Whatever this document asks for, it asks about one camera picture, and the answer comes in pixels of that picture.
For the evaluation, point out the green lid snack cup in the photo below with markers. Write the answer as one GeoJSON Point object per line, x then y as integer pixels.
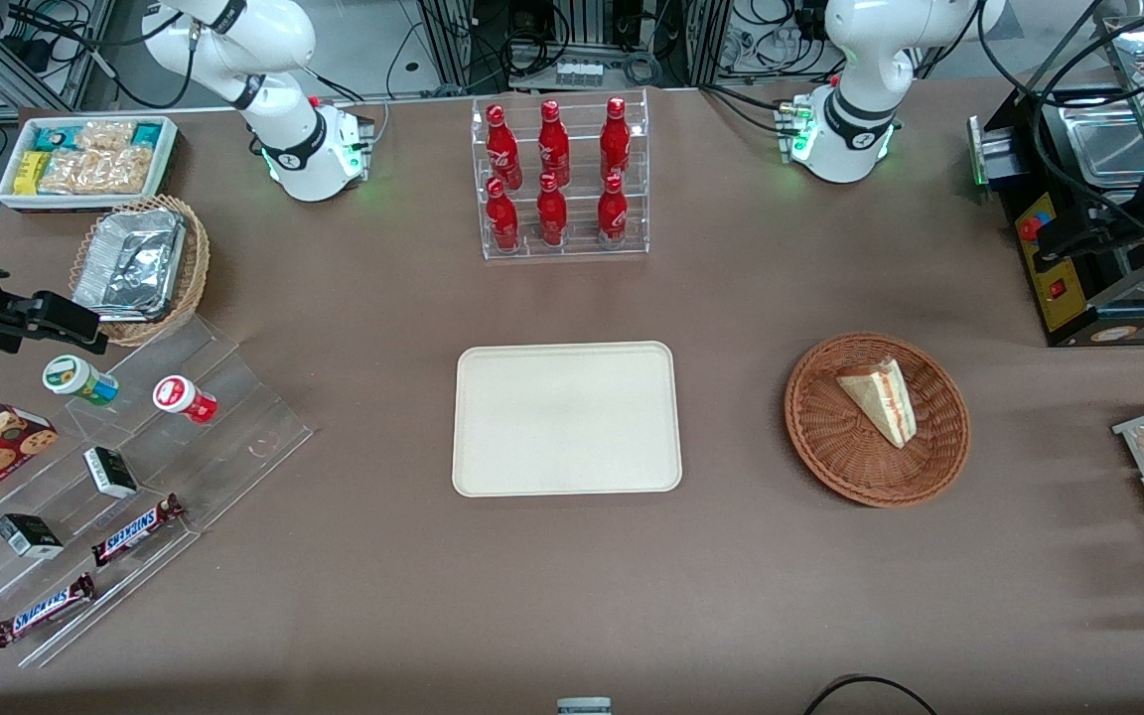
{"type": "Point", "coordinates": [75, 377]}

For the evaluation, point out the triangular sandwich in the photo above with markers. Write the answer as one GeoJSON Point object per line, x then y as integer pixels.
{"type": "Point", "coordinates": [880, 402]}

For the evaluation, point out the black food warmer machine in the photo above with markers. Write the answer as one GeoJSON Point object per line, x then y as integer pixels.
{"type": "Point", "coordinates": [1054, 288]}

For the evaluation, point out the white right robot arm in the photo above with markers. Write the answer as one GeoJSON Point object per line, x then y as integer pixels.
{"type": "Point", "coordinates": [279, 119]}

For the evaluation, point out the small clear cracker bag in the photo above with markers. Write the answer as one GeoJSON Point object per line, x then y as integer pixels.
{"type": "Point", "coordinates": [105, 134]}

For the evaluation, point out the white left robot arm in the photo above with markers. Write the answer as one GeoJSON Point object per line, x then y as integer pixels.
{"type": "Point", "coordinates": [860, 60]}

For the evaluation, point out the yellow snack packet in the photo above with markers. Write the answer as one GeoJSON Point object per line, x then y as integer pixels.
{"type": "Point", "coordinates": [29, 172]}

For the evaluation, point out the small grey box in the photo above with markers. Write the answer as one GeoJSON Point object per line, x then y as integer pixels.
{"type": "Point", "coordinates": [584, 706]}

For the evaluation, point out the Snickers chocolate bar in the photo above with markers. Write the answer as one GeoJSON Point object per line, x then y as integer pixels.
{"type": "Point", "coordinates": [135, 530]}
{"type": "Point", "coordinates": [41, 611]}

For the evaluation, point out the teal snack packet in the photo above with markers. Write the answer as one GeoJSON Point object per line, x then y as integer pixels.
{"type": "Point", "coordinates": [147, 133]}
{"type": "Point", "coordinates": [52, 137]}

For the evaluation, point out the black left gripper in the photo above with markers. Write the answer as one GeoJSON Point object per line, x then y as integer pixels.
{"type": "Point", "coordinates": [1111, 224]}

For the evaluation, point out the clear acrylic bottle rack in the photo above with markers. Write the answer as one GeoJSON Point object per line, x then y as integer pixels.
{"type": "Point", "coordinates": [572, 248]}

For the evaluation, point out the aluminium foil tray stack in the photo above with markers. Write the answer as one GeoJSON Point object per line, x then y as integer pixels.
{"type": "Point", "coordinates": [130, 263]}

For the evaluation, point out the white plastic snack bin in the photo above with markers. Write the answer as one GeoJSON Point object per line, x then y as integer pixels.
{"type": "Point", "coordinates": [85, 203]}

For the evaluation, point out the white power strip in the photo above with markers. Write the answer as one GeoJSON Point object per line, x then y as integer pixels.
{"type": "Point", "coordinates": [580, 72]}

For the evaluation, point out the red cola bottle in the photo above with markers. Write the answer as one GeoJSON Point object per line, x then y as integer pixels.
{"type": "Point", "coordinates": [553, 147]}
{"type": "Point", "coordinates": [615, 141]}
{"type": "Point", "coordinates": [501, 220]}
{"type": "Point", "coordinates": [551, 216]}
{"type": "Point", "coordinates": [613, 214]}
{"type": "Point", "coordinates": [502, 149]}

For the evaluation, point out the clear acrylic stepped display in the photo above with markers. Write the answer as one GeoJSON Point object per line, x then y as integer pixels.
{"type": "Point", "coordinates": [224, 437]}

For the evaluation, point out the round brown wicker basket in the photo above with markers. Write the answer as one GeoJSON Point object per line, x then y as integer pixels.
{"type": "Point", "coordinates": [830, 447]}

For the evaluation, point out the red snack cup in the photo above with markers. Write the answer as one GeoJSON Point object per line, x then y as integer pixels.
{"type": "Point", "coordinates": [180, 397]}

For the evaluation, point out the steel warmer pan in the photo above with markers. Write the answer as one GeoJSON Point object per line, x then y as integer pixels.
{"type": "Point", "coordinates": [1108, 144]}

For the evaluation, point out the small black white box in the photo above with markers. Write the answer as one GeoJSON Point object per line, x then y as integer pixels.
{"type": "Point", "coordinates": [28, 536]}
{"type": "Point", "coordinates": [111, 473]}

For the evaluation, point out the beige rectangular tray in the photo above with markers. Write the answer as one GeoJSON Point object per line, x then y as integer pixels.
{"type": "Point", "coordinates": [567, 417]}

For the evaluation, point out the light wicker basket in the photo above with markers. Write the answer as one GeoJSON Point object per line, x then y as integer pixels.
{"type": "Point", "coordinates": [197, 258]}

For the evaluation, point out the large clear cracker bag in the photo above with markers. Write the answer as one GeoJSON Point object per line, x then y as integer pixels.
{"type": "Point", "coordinates": [100, 172]}

